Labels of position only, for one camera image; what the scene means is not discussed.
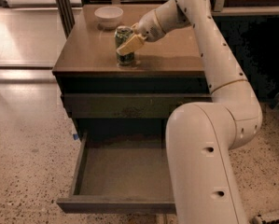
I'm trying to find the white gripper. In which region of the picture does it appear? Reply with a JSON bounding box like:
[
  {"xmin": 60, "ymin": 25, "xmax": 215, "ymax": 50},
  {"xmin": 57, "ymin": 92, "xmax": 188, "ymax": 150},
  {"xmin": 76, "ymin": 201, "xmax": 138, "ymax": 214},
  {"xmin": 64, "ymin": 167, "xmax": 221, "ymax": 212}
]
[{"xmin": 117, "ymin": 9, "xmax": 165, "ymax": 56}]

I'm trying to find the green soda can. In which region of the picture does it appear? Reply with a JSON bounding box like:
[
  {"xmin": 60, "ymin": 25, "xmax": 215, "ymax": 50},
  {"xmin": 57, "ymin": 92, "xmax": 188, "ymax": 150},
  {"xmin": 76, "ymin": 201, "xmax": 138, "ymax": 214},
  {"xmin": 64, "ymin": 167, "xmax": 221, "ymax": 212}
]
[{"xmin": 115, "ymin": 25, "xmax": 134, "ymax": 66}]

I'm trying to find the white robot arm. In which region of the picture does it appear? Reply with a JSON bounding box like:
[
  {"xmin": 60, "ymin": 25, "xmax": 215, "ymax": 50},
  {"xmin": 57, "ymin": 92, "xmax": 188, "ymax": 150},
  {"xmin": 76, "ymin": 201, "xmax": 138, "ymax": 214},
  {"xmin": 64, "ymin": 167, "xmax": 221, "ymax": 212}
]
[{"xmin": 117, "ymin": 0, "xmax": 262, "ymax": 224}]

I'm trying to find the brown drawer cabinet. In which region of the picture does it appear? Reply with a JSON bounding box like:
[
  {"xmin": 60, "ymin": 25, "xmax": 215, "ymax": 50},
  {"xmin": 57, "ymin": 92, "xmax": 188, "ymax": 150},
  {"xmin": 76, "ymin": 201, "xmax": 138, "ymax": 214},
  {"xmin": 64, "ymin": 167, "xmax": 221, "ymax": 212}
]
[{"xmin": 52, "ymin": 5, "xmax": 209, "ymax": 140}]

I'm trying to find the closed top drawer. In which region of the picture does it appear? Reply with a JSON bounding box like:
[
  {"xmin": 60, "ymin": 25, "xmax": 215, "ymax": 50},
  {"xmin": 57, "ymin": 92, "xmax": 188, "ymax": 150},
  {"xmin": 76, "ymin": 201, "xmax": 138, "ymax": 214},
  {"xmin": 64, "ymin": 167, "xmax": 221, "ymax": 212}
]
[{"xmin": 62, "ymin": 93, "xmax": 211, "ymax": 119}]

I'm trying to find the open middle drawer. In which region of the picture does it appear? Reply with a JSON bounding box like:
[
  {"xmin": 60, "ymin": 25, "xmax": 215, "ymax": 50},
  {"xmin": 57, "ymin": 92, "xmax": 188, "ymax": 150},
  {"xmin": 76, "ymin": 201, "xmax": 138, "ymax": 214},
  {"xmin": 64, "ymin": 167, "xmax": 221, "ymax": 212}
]
[{"xmin": 57, "ymin": 134, "xmax": 175, "ymax": 214}]

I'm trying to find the white ceramic bowl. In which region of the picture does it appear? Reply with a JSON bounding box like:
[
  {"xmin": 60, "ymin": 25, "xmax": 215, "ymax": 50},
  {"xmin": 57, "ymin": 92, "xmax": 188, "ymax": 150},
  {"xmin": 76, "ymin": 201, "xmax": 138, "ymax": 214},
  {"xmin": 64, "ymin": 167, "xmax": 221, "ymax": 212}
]
[{"xmin": 94, "ymin": 6, "xmax": 123, "ymax": 30}]

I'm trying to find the blue tape piece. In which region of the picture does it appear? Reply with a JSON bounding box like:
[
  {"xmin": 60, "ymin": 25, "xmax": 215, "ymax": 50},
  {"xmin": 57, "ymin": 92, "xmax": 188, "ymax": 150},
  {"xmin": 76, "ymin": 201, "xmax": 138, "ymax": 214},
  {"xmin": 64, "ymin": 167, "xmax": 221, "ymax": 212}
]
[{"xmin": 73, "ymin": 133, "xmax": 79, "ymax": 140}]

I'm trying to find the grey power strip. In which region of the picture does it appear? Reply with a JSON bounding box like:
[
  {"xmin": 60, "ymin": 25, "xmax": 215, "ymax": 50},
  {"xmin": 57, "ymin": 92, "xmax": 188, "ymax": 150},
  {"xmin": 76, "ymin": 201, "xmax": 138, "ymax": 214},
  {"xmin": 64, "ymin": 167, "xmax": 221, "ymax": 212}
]
[{"xmin": 252, "ymin": 209, "xmax": 279, "ymax": 224}]

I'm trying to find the dark metal post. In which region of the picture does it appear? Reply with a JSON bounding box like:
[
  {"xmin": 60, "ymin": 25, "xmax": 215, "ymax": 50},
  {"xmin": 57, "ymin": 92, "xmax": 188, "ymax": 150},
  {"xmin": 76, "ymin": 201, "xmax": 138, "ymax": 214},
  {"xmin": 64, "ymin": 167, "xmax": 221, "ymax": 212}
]
[{"xmin": 55, "ymin": 0, "xmax": 75, "ymax": 37}]

